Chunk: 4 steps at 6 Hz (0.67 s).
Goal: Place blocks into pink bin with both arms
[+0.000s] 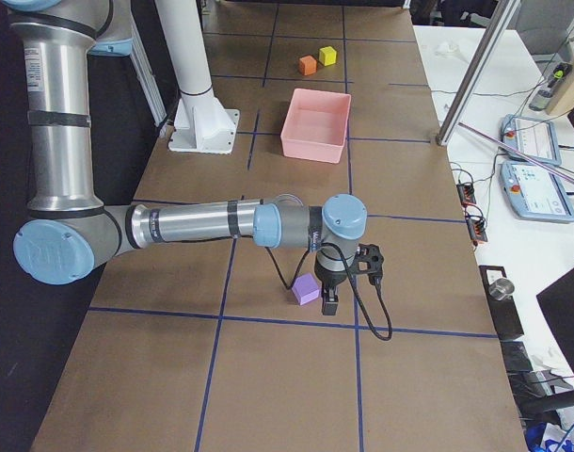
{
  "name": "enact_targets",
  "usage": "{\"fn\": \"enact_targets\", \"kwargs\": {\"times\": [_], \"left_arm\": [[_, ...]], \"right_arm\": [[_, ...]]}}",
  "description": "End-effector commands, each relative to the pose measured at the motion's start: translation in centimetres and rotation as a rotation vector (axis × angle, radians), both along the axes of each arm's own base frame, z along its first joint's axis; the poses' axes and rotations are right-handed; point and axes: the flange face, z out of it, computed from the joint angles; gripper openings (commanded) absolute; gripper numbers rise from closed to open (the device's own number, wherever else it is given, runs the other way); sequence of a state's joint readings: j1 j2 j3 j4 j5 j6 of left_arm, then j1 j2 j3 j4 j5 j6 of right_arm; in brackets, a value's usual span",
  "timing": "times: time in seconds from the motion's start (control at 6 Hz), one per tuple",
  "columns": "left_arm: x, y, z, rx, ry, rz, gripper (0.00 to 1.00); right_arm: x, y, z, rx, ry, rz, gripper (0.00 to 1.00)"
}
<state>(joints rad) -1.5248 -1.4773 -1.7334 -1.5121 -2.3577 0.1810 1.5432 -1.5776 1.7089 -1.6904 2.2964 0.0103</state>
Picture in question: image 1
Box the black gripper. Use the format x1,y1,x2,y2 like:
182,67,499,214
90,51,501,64
314,261,346,315

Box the purple foam block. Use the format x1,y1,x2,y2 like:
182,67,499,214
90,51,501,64
292,273,321,306

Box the orange foam block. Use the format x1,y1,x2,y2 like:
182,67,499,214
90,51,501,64
298,55,317,76

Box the yellow foam block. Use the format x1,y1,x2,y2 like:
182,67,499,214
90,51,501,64
318,46,338,67

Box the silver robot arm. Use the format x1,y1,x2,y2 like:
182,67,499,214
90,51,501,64
7,1,375,315

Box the pink plastic bin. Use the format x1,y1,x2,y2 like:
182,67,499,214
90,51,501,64
280,89,351,164

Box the small metal cylinder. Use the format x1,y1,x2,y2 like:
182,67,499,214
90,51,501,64
488,278,515,301

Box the near teach pendant tablet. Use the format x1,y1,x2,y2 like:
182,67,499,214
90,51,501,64
500,160,574,224

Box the teach pendant tablet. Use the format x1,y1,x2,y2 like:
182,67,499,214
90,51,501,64
500,160,574,224
501,115,562,166

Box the far teach pendant tablet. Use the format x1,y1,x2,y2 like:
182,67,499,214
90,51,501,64
501,115,562,166

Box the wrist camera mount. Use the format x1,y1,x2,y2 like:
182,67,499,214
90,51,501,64
355,244,384,288

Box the white pedestal column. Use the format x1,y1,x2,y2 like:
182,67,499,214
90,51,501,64
155,0,240,154

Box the aluminium frame post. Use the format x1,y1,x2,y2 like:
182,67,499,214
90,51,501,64
436,0,521,146

